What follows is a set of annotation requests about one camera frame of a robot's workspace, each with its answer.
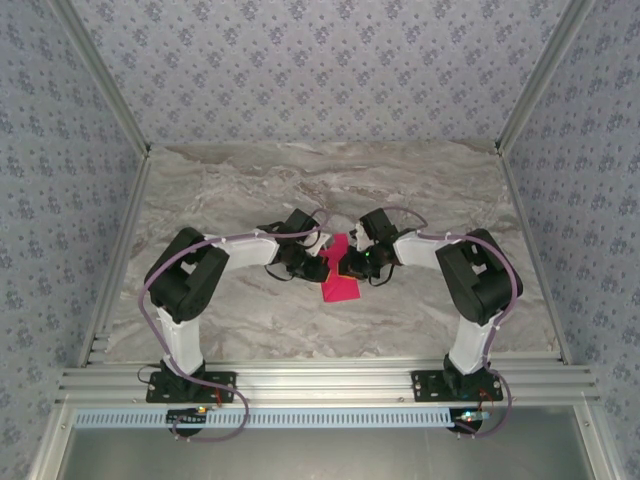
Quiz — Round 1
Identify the grey metal sheet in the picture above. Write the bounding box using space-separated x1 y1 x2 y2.
52 424 599 480

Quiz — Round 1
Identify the aluminium frame post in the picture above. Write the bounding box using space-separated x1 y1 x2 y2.
49 0 152 157
493 0 600 157

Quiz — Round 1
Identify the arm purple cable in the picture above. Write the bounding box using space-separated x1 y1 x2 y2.
138 208 334 445
387 207 526 441

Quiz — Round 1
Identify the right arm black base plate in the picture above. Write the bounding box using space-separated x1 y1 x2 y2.
409 369 503 404

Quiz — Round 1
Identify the left gripper thin black cable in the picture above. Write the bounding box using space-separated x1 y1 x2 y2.
263 262 301 284

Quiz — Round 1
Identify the gripper thin black cable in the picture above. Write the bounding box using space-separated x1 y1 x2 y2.
367 264 399 287
263 262 301 284

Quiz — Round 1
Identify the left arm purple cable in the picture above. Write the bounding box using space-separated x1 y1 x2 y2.
138 208 334 445

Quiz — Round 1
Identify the small circuit board with LED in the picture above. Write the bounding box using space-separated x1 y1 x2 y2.
167 407 209 427
452 408 492 432

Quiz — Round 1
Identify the right gripper thin black cable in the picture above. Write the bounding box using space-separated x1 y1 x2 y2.
367 264 399 287

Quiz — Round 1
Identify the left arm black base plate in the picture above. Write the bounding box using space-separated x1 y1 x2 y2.
144 370 237 404

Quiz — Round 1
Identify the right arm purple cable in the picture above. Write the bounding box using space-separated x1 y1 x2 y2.
387 207 526 441

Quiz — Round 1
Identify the light blue slotted cable duct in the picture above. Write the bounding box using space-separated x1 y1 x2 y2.
73 407 459 431

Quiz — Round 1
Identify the wide aluminium frame rail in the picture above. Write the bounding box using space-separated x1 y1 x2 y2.
54 363 601 407

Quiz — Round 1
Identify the pink cloth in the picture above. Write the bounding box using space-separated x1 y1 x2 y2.
319 232 362 304

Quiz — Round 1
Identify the aluminium table side rail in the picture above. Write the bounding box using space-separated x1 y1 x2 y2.
494 144 574 366
77 149 154 369

